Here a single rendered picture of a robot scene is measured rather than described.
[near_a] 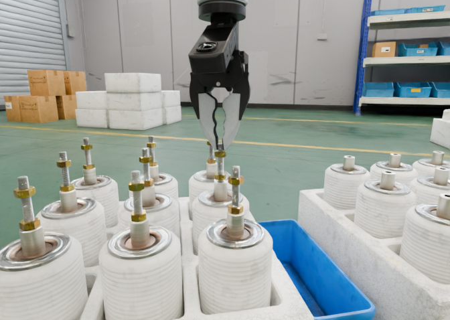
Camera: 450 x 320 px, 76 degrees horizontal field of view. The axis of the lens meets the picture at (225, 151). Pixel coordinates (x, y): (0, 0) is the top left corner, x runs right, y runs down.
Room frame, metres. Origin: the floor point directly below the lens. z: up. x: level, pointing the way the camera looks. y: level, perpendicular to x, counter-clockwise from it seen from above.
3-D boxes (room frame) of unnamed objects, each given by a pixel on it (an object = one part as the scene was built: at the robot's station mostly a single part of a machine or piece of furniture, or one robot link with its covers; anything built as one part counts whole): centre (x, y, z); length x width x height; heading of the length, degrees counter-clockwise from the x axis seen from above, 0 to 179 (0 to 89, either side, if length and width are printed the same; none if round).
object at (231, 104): (0.47, -0.01, 0.38); 0.06 x 0.03 x 0.09; 169
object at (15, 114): (3.63, 2.51, 0.15); 0.30 x 0.24 x 0.30; 160
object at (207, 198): (0.45, 0.01, 0.25); 0.08 x 0.08 x 0.01
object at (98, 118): (3.16, 1.32, 0.09); 0.39 x 0.39 x 0.18; 72
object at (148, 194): (0.43, 0.12, 0.26); 0.02 x 0.02 x 0.03
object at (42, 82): (3.62, 2.17, 0.45); 0.30 x 0.24 x 0.30; 73
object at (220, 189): (0.45, 0.01, 0.26); 0.02 x 0.02 x 0.03
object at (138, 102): (3.03, 0.93, 0.27); 0.39 x 0.39 x 0.18; 72
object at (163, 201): (0.43, 0.12, 0.25); 0.08 x 0.08 x 0.01
